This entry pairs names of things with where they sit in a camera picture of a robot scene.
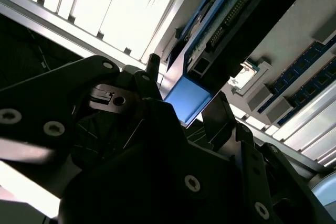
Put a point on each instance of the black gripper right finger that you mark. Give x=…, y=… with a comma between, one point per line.
x=249, y=182

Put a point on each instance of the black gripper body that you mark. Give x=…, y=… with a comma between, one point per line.
x=131, y=195

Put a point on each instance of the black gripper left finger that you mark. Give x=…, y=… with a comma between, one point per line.
x=39, y=103

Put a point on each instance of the hard disk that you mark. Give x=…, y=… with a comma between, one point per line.
x=249, y=37

